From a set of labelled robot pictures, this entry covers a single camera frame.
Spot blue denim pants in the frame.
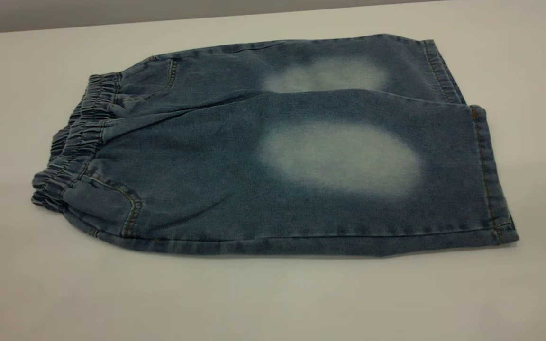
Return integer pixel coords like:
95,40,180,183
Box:
31,33,520,257

